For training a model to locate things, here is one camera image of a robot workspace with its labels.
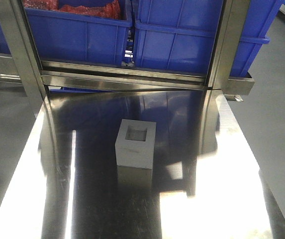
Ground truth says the gray square base block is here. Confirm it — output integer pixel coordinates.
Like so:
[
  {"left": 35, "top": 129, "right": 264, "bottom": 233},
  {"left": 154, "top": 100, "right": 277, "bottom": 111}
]
[{"left": 115, "top": 119, "right": 156, "bottom": 170}]

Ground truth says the blue plastic bin right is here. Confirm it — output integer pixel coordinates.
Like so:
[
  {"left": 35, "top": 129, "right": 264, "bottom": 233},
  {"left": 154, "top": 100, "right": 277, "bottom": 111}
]
[{"left": 132, "top": 0, "right": 282, "bottom": 77}]

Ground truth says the blue bin with red contents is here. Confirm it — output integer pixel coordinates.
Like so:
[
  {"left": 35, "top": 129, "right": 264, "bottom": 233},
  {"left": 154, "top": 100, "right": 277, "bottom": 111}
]
[{"left": 25, "top": 0, "right": 132, "bottom": 65}]

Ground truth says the red mesh bag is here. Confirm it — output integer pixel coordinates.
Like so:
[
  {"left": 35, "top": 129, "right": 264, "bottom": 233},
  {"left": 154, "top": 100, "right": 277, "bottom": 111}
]
[{"left": 22, "top": 0, "right": 122, "bottom": 20}]

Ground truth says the stainless steel rack frame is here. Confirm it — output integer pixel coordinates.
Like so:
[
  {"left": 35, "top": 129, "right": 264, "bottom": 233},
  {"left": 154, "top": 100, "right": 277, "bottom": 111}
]
[{"left": 0, "top": 0, "right": 255, "bottom": 100}]

